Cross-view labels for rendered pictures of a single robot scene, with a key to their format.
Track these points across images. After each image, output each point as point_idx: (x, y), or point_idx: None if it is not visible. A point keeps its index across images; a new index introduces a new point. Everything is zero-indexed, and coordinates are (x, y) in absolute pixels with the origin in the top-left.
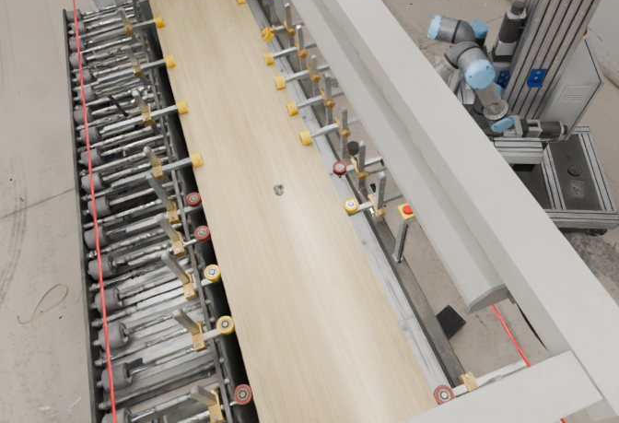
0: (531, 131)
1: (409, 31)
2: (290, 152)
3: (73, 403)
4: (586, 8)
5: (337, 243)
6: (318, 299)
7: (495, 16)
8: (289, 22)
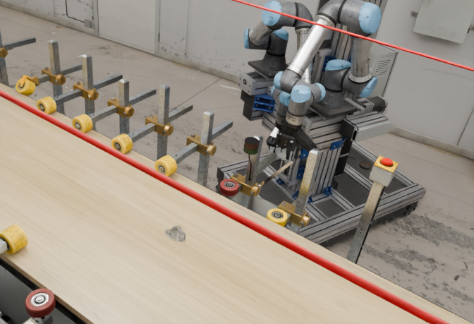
0: (367, 106)
1: (140, 106)
2: (155, 190)
3: None
4: None
5: (304, 262)
6: None
7: (207, 84)
8: (57, 66)
